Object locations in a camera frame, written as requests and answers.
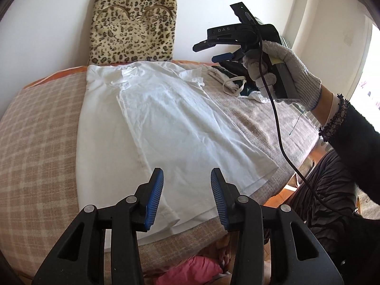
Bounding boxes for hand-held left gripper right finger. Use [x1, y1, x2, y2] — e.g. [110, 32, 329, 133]
[210, 168, 345, 285]

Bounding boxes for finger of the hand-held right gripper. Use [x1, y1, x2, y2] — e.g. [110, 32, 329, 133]
[192, 37, 238, 53]
[212, 52, 238, 64]

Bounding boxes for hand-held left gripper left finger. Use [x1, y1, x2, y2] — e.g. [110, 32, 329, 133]
[32, 168, 164, 285]

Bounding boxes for white t-shirt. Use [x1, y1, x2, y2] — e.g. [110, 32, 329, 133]
[76, 61, 280, 238]

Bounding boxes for person's right forearm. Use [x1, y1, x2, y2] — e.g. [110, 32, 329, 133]
[310, 92, 380, 202]

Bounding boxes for person's right hand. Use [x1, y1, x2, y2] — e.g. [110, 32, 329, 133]
[242, 40, 323, 112]

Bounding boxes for dark green cloth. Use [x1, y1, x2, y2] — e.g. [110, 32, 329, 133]
[220, 61, 259, 97]

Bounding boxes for white cloth bag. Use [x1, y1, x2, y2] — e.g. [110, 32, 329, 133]
[208, 65, 268, 104]

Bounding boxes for leopard print cushion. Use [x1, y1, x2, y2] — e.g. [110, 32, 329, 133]
[88, 0, 178, 66]

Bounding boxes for pink cloth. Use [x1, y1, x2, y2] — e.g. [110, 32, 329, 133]
[154, 255, 223, 285]

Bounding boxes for bright window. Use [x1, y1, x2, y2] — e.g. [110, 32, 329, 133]
[350, 18, 380, 110]

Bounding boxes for person's striped grey pants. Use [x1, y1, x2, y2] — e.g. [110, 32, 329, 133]
[264, 148, 357, 262]

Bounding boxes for beige checked blanket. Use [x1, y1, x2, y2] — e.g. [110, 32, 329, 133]
[0, 62, 321, 274]

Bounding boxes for orange floral sheet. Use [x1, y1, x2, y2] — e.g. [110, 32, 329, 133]
[22, 62, 90, 90]

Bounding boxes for black cable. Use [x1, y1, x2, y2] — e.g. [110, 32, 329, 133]
[245, 12, 357, 217]

